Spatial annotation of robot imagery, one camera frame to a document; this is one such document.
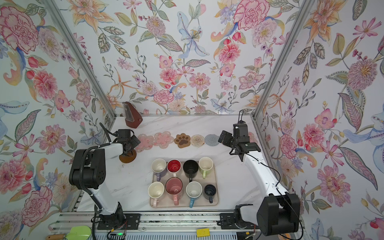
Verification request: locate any beige serving tray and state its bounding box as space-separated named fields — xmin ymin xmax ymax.
xmin=150 ymin=168 xmax=220 ymax=209

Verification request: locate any black mug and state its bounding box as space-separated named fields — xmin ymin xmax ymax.
xmin=183 ymin=160 xmax=199 ymax=182

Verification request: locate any brown paw print coaster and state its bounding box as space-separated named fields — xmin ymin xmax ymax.
xmin=174 ymin=133 xmax=191 ymax=149

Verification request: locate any small dark navy mug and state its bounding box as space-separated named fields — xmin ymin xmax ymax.
xmin=203 ymin=184 xmax=217 ymax=204

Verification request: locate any pink flower coaster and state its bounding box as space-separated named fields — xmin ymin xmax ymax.
xmin=154 ymin=131 xmax=174 ymax=149
xmin=249 ymin=132 xmax=259 ymax=144
xmin=135 ymin=134 xmax=154 ymax=153

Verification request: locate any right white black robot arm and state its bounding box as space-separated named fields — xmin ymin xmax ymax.
xmin=218 ymin=120 xmax=303 ymax=236

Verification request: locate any grey-blue woven round coaster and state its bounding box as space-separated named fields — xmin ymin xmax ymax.
xmin=205 ymin=134 xmax=219 ymax=147

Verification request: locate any cream mug pink handle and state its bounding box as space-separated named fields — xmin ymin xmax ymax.
xmin=148 ymin=182 xmax=165 ymax=208

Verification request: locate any white multicolour zigzag coaster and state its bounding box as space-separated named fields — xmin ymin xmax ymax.
xmin=191 ymin=135 xmax=205 ymax=148

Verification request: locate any red mug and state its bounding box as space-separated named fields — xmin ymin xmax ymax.
xmin=167 ymin=160 xmax=182 ymax=178

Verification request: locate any purple mug white inside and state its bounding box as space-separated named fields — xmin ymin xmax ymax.
xmin=151 ymin=159 xmax=168 ymax=182

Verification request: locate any green spatula wooden handle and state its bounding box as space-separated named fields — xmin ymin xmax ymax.
xmin=45 ymin=226 xmax=92 ymax=240

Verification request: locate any light green mug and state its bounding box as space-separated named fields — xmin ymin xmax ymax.
xmin=198 ymin=157 xmax=214 ymax=179

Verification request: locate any blue mug white inside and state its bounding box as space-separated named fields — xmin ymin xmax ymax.
xmin=186 ymin=181 xmax=203 ymax=208

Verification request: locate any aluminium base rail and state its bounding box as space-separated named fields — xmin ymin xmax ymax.
xmin=48 ymin=210 xmax=266 ymax=240

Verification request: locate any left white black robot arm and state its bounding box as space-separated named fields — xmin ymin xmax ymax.
xmin=69 ymin=129 xmax=140 ymax=227

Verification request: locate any yellow sticky label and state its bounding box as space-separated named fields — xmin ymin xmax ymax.
xmin=196 ymin=228 xmax=211 ymax=238

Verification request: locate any brown round cork coaster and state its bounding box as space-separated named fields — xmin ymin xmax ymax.
xmin=119 ymin=150 xmax=137 ymax=164

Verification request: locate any brown wooden metronome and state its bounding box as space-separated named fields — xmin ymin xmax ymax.
xmin=123 ymin=102 xmax=143 ymax=129

